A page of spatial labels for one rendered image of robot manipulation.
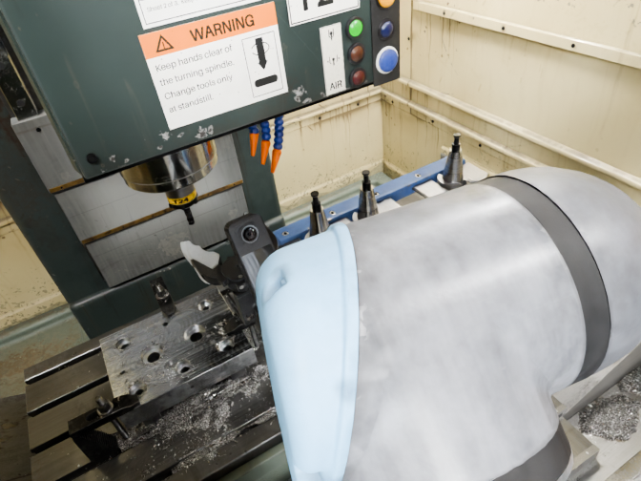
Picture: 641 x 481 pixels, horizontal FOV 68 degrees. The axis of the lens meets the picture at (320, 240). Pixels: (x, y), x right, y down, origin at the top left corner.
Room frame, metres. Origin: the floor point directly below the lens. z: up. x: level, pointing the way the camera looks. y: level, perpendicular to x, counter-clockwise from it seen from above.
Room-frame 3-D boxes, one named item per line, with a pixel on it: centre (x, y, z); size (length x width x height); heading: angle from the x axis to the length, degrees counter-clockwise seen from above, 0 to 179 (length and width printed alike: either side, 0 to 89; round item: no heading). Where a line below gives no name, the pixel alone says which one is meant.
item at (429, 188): (0.82, -0.25, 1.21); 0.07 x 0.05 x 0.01; 25
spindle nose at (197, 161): (0.71, 0.23, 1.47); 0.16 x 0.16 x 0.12
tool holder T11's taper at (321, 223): (0.70, 0.00, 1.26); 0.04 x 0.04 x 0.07
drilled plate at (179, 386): (0.70, 0.36, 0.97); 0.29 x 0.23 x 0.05; 115
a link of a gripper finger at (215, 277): (0.48, 0.14, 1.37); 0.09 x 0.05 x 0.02; 54
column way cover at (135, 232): (1.12, 0.42, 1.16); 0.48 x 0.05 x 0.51; 115
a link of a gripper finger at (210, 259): (0.52, 0.17, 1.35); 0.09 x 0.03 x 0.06; 54
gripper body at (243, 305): (0.45, 0.09, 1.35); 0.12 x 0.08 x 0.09; 29
